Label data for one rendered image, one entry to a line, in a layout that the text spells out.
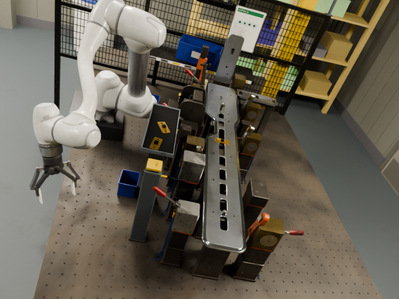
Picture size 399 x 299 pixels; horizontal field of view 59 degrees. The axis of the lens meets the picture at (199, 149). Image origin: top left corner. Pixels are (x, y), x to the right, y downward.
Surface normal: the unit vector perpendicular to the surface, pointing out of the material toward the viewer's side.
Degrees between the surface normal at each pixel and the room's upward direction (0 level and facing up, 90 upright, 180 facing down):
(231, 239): 0
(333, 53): 90
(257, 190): 0
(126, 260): 0
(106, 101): 93
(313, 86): 90
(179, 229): 90
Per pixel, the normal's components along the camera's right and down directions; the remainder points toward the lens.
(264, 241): -0.04, 0.61
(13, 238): 0.25, -0.76
